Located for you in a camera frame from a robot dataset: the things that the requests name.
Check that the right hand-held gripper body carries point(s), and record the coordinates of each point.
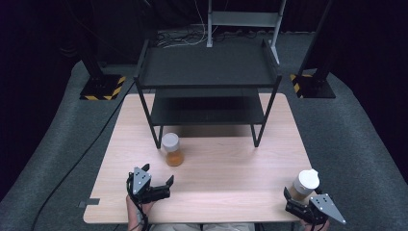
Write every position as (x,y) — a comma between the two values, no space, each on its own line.
(324,207)

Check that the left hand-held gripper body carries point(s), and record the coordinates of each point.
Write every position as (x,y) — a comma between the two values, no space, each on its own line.
(141,183)

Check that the orange powder jar white lid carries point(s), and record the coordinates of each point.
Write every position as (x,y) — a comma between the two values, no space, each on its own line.
(173,150)

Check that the black two-tier shelf rack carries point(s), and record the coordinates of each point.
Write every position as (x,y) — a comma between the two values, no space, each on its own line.
(208,65)

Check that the person's right hand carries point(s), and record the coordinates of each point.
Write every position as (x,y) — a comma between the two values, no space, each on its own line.
(316,227)

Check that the person's left hand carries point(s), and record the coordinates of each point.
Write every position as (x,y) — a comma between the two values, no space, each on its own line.
(139,208)

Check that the person's beige trousers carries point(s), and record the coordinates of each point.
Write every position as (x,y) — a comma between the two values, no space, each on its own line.
(198,227)

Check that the grey tape piece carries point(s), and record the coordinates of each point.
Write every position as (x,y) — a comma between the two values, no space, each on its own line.
(89,202)

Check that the grey metal stand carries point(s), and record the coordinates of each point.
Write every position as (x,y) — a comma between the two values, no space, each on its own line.
(243,18)

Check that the black post with striped base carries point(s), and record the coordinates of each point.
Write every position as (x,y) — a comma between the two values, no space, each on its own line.
(312,85)
(101,86)

